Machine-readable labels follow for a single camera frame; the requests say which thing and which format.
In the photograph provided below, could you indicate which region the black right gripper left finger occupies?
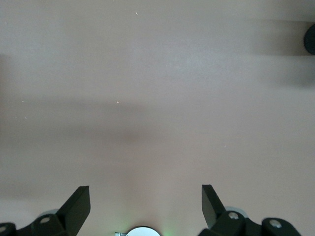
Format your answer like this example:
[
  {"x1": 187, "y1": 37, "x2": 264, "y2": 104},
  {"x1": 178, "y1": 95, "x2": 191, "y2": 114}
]
[{"x1": 0, "y1": 185, "x2": 92, "y2": 236}]

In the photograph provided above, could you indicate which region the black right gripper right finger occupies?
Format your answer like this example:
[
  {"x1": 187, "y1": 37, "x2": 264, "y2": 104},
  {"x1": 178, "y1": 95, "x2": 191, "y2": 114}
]
[{"x1": 198, "y1": 183, "x2": 303, "y2": 236}]

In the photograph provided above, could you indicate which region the brown paper table cover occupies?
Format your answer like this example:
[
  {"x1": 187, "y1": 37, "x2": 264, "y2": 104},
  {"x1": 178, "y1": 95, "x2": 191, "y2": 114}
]
[{"x1": 0, "y1": 0, "x2": 315, "y2": 236}]

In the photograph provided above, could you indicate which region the black round object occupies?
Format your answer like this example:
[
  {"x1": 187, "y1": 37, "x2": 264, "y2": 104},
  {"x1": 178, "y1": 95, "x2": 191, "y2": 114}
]
[{"x1": 303, "y1": 22, "x2": 315, "y2": 55}]

